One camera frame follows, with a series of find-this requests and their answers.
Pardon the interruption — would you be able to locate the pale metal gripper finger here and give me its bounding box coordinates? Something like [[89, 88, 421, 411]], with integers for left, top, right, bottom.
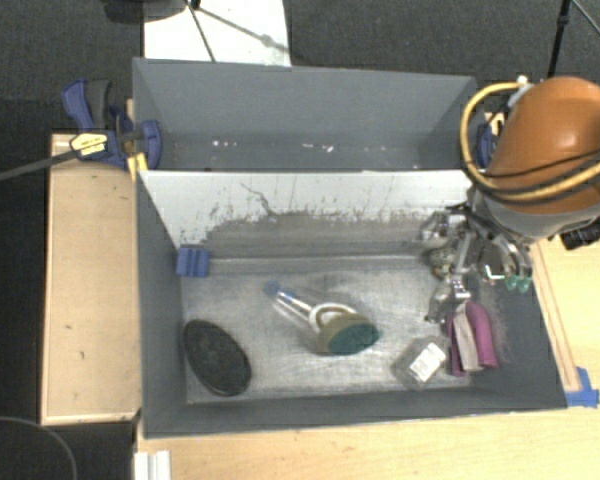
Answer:
[[426, 277, 474, 324]]

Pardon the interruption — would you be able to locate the grey metal bin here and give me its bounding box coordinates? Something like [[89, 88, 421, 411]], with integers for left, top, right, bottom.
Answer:
[[131, 56, 569, 439]]

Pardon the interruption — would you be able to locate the dark oval flat disc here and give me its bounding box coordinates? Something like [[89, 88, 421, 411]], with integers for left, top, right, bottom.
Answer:
[[182, 318, 254, 398]]

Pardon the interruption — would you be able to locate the blue ribbed block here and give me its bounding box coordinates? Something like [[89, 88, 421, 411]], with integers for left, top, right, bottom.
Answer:
[[175, 247, 212, 277]]

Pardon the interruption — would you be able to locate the pale wood board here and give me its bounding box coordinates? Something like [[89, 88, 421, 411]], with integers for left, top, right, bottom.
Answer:
[[39, 132, 144, 427]]

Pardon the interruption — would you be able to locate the green scrubber with beige handle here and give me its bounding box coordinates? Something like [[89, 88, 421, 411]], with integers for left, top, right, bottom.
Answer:
[[309, 302, 384, 357]]

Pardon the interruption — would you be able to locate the black cylinder on white bracket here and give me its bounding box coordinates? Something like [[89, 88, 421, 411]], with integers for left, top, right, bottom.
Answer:
[[559, 211, 600, 250]]

